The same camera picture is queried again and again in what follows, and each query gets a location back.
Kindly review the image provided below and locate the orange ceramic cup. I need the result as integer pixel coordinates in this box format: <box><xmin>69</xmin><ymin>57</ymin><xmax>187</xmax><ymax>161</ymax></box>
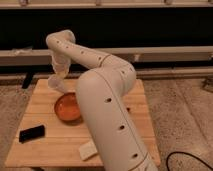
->
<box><xmin>54</xmin><ymin>93</ymin><xmax>81</xmax><ymax>121</ymax></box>

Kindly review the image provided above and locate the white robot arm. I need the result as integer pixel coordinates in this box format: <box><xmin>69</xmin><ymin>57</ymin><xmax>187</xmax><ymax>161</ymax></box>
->
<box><xmin>46</xmin><ymin>30</ymin><xmax>158</xmax><ymax>171</ymax></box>

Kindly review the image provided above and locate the white sponge block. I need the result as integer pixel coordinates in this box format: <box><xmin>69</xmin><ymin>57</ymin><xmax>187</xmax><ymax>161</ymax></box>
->
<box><xmin>79</xmin><ymin>141</ymin><xmax>98</xmax><ymax>161</ymax></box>

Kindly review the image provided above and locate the wooden table board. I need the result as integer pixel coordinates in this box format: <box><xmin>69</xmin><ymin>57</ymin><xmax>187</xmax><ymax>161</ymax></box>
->
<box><xmin>5</xmin><ymin>79</ymin><xmax>161</xmax><ymax>168</ymax></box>

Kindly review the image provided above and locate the black rectangular block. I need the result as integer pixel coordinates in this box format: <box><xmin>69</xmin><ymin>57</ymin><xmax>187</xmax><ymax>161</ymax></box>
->
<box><xmin>19</xmin><ymin>125</ymin><xmax>45</xmax><ymax>143</ymax></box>

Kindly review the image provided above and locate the black table leg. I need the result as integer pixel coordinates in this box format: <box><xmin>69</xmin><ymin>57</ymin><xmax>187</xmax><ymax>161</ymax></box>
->
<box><xmin>22</xmin><ymin>72</ymin><xmax>34</xmax><ymax>89</ymax></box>

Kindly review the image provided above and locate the black cable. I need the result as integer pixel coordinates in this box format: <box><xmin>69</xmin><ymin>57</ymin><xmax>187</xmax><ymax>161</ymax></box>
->
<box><xmin>165</xmin><ymin>151</ymin><xmax>213</xmax><ymax>171</ymax></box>

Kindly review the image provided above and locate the grey horizontal rail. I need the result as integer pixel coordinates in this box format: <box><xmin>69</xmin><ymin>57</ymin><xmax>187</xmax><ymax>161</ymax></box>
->
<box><xmin>0</xmin><ymin>46</ymin><xmax>213</xmax><ymax>66</ymax></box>

